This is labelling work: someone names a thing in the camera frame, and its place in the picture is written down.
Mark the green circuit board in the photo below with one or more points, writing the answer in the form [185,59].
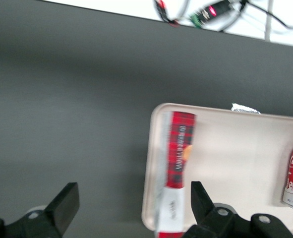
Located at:
[195,21]

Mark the crumpled silver foil wrapper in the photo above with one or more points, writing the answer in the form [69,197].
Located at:
[243,109]

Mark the black device with red light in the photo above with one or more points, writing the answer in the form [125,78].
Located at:
[215,10]

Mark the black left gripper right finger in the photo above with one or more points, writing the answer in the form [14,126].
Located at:
[205,213]

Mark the white metal post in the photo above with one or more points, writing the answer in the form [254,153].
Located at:
[267,24]

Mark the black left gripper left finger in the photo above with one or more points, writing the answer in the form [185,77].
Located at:
[62,208]

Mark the beige plastic tray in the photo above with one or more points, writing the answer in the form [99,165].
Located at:
[235,161]

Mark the red cookie box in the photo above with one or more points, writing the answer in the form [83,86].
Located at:
[181,138]

